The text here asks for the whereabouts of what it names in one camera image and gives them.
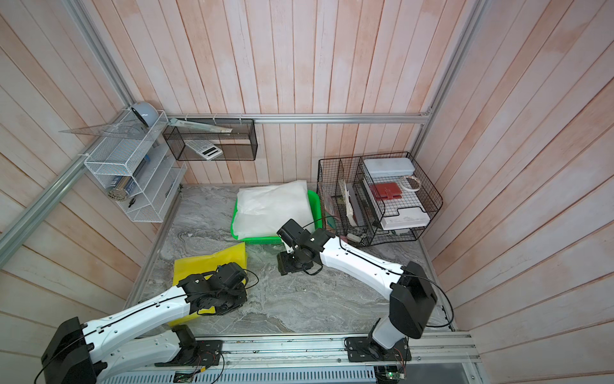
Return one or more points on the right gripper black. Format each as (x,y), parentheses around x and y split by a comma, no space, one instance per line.
(282,260)

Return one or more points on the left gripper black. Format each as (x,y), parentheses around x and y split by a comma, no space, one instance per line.
(242,298)

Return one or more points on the yellow raincoat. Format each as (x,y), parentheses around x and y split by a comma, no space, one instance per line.
(205,263)

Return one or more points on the green plastic basket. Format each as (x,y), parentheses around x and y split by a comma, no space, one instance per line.
(315,206)

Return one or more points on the white raincoat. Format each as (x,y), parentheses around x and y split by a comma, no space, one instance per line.
(262,211)

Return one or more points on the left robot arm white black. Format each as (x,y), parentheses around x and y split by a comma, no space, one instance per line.
(97,350)

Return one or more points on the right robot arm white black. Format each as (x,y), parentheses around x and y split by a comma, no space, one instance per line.
(410,293)

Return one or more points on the metal ruler in basket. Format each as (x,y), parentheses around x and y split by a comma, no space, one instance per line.
(204,127)

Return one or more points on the red card holder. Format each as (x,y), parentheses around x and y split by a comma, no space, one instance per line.
(386,191)

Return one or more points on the white flat box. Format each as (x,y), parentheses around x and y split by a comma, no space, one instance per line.
(406,218)

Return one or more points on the white pencil case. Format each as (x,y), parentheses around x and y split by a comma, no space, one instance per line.
(389,167)

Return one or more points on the rolled silver item on shelf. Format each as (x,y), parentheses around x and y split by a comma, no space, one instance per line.
(120,188)

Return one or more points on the white calculator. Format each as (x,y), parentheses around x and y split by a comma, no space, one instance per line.
(204,149)

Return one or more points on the clear triangle ruler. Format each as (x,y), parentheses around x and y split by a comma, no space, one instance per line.
(129,130)

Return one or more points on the grey round tape dispenser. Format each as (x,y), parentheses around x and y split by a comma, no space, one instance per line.
(145,112)

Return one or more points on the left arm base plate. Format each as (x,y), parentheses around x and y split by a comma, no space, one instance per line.
(203,353)

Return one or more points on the black wire desk organizer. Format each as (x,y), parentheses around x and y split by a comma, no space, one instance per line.
(350,210)

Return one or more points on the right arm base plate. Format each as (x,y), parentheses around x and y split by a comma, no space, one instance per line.
(365,350)

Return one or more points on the black mesh wall basket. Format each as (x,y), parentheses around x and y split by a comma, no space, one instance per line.
(240,145)

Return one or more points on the white wire shelf rack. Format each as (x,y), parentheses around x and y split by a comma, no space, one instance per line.
(149,161)

